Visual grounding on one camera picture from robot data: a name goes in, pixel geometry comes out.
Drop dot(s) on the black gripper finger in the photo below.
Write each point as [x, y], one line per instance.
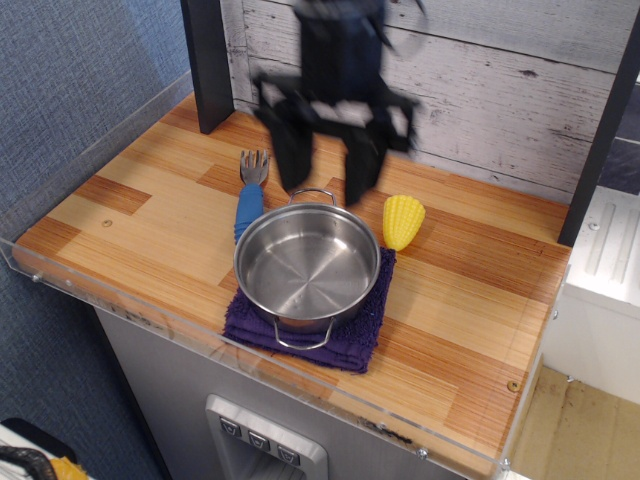
[291, 139]
[366, 152]

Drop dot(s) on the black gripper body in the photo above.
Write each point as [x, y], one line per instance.
[341, 59]

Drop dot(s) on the fork with blue handle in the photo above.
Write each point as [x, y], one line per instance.
[254, 170]

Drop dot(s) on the stainless steel pot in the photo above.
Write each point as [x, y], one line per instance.
[307, 267]

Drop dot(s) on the purple cloth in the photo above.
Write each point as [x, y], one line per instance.
[350, 346]

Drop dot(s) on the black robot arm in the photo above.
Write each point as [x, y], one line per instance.
[350, 112]

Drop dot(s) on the yellow toy corn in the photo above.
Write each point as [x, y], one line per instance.
[403, 216]

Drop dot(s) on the grey toy fridge cabinet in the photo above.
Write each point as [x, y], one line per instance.
[171, 384]

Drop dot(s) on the clear acrylic table guard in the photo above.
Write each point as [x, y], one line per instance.
[436, 357]

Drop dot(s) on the white toy sink unit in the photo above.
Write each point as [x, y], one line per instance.
[593, 336]

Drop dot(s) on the silver dispenser button panel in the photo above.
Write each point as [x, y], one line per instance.
[251, 446]

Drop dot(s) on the yellow object at corner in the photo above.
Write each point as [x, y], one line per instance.
[65, 469]

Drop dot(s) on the dark left vertical post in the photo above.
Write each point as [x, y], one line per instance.
[208, 59]

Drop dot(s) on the dark vertical post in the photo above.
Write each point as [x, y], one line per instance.
[208, 59]
[620, 93]

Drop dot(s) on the dark right vertical post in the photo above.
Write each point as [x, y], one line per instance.
[620, 93]

